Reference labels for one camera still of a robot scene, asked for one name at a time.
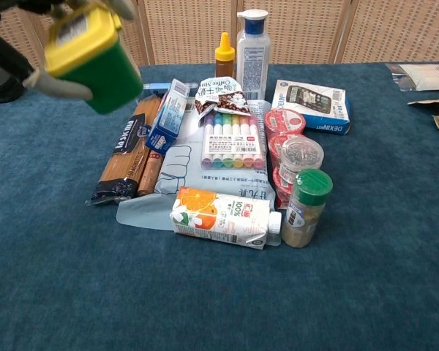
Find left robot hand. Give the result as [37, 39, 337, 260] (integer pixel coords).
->
[0, 0, 137, 102]

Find green container yellow lid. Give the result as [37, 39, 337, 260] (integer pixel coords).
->
[43, 3, 145, 116]

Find clear jar of pins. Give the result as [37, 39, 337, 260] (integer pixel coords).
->
[278, 136, 325, 180]

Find spice jar with green lid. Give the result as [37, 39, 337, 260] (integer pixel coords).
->
[281, 168, 334, 249]

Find black pouch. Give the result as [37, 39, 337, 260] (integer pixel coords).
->
[0, 64, 26, 105]

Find spaghetti pack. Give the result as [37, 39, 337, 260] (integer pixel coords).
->
[85, 96, 164, 207]

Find clear blue plastic box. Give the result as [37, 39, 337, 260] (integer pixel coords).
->
[142, 82, 199, 107]

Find blue toothpaste box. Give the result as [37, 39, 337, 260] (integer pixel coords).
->
[144, 78, 191, 153]

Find brown tube snack pack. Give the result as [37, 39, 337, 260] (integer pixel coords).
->
[136, 148, 166, 197]

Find white blue plastic bag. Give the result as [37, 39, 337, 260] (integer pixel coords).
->
[116, 98, 279, 233]

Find coffee bean snack bag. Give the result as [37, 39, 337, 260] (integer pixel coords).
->
[193, 76, 253, 119]

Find honey bottle with yellow cap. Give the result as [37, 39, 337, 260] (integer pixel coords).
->
[214, 31, 236, 80]

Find pastel highlighter marker pack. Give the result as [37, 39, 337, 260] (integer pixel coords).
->
[200, 112, 266, 173]

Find clear bottle with blue cap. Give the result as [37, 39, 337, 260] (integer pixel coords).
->
[235, 9, 272, 102]

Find orange juice carton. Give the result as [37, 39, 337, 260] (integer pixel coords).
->
[170, 186, 282, 252]

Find red lidded cup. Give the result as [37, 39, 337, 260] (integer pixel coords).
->
[271, 165, 298, 211]
[266, 132, 309, 166]
[263, 107, 307, 140]

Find blue white calculator box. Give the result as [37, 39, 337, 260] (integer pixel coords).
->
[271, 79, 353, 136]

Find woven folding screen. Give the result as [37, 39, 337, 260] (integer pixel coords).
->
[0, 0, 439, 69]

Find silver white packet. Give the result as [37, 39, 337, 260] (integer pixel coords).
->
[384, 61, 439, 93]

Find kraft paper packet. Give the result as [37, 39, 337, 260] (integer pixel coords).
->
[406, 96, 439, 111]

